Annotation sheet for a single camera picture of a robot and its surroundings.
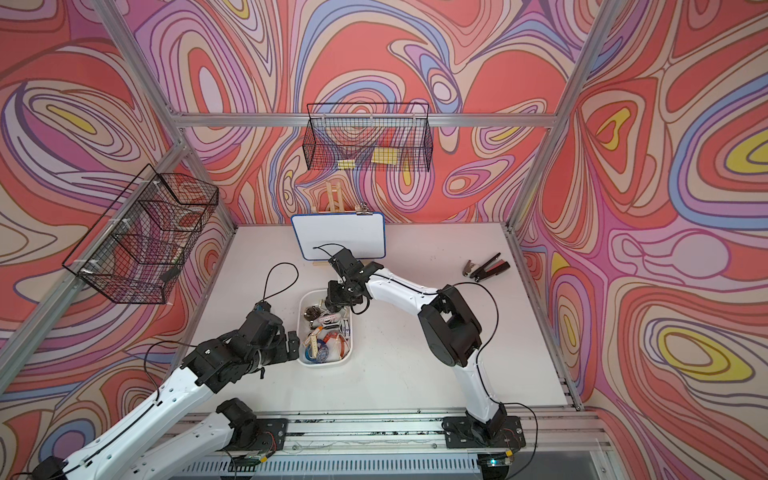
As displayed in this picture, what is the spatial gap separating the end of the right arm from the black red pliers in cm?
47

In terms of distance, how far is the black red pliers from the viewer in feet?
3.43

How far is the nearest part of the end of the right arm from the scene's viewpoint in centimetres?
68
